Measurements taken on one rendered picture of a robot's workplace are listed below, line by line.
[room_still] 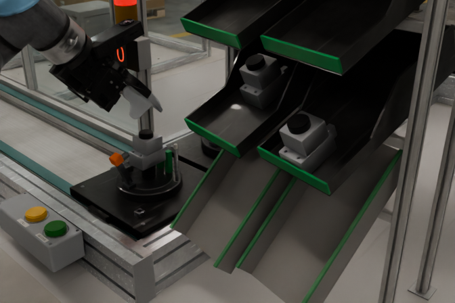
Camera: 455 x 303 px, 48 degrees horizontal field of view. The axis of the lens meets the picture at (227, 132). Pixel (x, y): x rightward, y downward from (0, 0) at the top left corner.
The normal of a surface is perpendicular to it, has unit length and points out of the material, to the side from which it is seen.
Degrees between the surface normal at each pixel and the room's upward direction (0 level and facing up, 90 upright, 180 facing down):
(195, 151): 0
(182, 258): 90
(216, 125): 25
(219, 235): 45
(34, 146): 0
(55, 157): 0
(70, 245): 90
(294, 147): 115
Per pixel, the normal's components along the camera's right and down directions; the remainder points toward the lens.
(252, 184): -0.56, -0.46
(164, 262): 0.74, 0.29
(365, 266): 0.00, -0.90
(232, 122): -0.33, -0.71
